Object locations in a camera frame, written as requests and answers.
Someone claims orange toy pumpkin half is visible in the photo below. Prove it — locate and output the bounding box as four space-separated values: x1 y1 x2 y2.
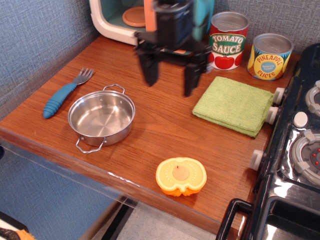
155 157 207 197

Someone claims orange microwave turntable plate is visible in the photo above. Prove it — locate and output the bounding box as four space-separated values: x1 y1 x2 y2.
122 6 146 28

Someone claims pineapple slices can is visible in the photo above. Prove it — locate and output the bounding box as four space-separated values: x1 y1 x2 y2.
247 33 294 81

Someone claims white stove knob rear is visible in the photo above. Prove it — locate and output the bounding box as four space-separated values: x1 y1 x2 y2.
272 87 286 105

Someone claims white stove knob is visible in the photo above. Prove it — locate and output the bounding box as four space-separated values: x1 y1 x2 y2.
272 87 286 105
249 149 264 171
265 106 279 125

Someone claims tomato sauce can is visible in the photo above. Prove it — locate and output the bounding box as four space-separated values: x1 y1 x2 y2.
208 11 249 70

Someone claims stainless steel pot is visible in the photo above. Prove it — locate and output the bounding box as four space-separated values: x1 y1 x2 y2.
68 84 136 154

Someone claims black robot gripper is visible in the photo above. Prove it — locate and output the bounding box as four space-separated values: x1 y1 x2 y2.
134 0 213 97

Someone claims black toy stove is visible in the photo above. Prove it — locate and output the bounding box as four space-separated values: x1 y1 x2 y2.
216 43 320 240

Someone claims white stove knob middle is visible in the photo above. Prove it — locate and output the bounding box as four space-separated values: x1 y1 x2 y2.
265 106 279 125

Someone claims white stove knob front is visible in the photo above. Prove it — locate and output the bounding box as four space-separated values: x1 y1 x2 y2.
249 149 264 171

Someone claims green folded cloth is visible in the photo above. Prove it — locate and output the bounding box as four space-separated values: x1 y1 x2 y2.
192 76 274 138

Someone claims blue handled fork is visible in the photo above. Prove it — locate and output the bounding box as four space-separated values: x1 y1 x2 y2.
43 67 94 119

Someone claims toy microwave oven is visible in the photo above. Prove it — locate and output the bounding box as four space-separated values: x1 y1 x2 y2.
89 0 215 46

